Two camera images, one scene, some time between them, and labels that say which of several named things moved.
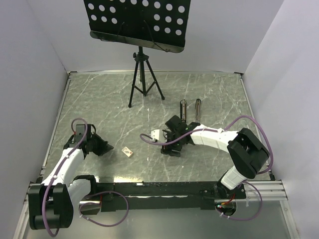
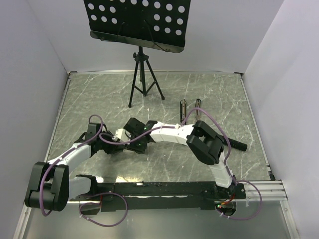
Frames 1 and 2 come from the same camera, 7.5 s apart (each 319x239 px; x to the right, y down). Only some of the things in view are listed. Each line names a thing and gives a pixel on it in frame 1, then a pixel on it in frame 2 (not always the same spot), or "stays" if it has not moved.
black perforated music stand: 159,25 stays
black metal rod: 183,110 stays
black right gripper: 167,149 -> 130,146
